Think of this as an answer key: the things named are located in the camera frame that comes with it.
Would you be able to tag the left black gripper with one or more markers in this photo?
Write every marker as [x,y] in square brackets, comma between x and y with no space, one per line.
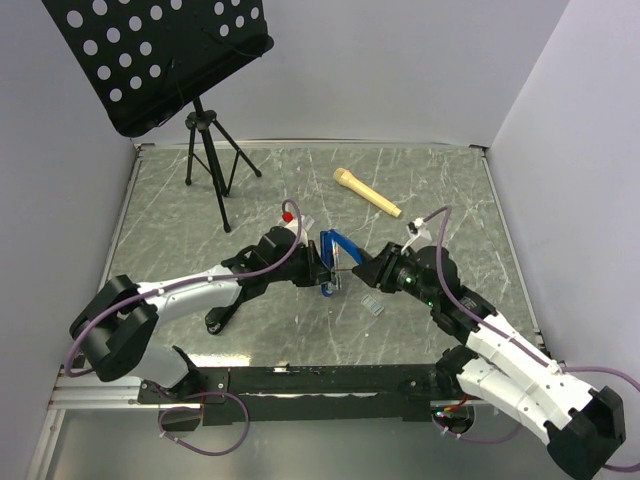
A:
[316,271]

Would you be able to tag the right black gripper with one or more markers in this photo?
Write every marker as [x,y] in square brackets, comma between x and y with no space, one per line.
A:
[392,256]

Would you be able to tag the black stapler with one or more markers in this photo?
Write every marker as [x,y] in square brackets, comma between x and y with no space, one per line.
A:
[217,318]

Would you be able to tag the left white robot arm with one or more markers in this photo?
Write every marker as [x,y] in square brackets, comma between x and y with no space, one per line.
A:
[114,331]

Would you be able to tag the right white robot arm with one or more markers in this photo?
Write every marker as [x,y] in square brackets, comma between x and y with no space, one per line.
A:
[580,425]

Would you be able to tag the grey staple strip block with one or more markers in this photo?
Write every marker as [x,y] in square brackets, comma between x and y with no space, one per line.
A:
[373,306]

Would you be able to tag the beige toy microphone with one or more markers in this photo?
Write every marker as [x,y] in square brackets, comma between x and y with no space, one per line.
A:
[346,179]

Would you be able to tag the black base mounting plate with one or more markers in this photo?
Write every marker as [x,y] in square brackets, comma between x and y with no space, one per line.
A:
[410,392]

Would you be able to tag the black perforated music stand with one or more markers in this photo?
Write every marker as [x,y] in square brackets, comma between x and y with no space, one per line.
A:
[147,60]

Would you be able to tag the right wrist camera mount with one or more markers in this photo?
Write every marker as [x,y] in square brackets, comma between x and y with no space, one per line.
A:
[419,236]

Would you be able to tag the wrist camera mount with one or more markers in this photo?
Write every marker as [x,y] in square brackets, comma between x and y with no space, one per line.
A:
[419,236]
[299,225]

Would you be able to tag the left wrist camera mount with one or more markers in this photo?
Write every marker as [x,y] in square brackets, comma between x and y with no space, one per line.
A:
[299,225]

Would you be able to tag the aluminium table frame rail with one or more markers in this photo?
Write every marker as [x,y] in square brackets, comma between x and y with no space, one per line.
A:
[85,393]

